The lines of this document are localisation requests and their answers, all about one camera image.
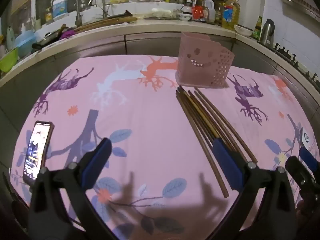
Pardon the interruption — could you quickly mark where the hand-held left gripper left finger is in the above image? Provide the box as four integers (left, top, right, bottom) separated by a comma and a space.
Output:
27, 137, 118, 240

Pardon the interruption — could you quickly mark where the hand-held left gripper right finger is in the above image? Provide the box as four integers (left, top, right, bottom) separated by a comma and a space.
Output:
210, 138, 298, 240

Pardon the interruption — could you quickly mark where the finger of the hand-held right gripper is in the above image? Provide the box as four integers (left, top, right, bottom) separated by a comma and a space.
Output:
286, 156, 320, 201
299, 147, 320, 174

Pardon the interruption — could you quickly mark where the bundle of wooden chopsticks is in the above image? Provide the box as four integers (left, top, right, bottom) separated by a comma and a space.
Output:
175, 85, 258, 198

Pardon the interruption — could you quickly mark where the pink utensil holder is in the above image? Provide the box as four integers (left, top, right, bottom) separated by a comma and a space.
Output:
175, 32, 235, 88

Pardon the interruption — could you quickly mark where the white button device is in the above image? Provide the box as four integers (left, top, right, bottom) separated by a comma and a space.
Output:
299, 127, 313, 150

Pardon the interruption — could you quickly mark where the printed pink tablecloth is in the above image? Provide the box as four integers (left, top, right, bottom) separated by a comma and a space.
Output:
10, 55, 320, 240

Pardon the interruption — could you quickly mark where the smartphone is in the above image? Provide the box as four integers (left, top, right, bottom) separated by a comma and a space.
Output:
22, 121, 55, 186

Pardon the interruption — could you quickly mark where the gas stove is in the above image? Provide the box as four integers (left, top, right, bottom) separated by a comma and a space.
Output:
274, 42, 320, 80

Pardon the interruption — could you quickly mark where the steel kettle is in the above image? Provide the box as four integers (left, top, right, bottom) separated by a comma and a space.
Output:
260, 19, 275, 47

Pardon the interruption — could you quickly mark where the white bowl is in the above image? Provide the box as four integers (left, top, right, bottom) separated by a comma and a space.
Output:
234, 24, 253, 37

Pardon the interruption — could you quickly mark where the black pan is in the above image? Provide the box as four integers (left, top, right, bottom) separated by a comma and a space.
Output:
32, 29, 63, 50

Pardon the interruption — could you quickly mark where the green plastic basin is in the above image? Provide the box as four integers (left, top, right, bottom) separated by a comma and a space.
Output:
0, 47, 20, 72

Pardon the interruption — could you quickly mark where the green sauce bottle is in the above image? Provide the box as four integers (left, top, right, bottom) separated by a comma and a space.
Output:
252, 16, 263, 40

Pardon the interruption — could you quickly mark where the wooden cutting board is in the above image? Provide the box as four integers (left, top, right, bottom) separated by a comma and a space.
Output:
75, 16, 138, 32

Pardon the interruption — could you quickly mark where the blue plastic basin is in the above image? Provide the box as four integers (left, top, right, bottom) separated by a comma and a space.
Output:
15, 30, 38, 58

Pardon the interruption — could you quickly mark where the yellow cooking oil bottle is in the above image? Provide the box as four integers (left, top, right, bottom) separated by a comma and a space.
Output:
222, 0, 241, 32

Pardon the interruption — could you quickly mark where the steel faucet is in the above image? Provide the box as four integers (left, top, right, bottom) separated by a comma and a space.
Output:
51, 0, 83, 28
82, 0, 108, 20

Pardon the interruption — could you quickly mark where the white plastic jug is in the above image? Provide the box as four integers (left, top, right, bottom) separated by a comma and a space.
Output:
202, 0, 217, 24

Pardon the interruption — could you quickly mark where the red packet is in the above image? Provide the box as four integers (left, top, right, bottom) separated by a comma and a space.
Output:
191, 5, 204, 21

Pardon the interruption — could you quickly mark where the blue and white detergent jug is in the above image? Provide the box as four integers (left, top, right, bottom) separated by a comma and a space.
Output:
51, 0, 69, 22

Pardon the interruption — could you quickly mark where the dark sauce bottle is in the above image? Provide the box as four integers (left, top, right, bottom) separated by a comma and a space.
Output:
182, 0, 194, 14

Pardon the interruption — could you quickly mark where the white plastic bag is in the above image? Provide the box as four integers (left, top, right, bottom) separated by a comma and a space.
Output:
151, 7, 172, 18

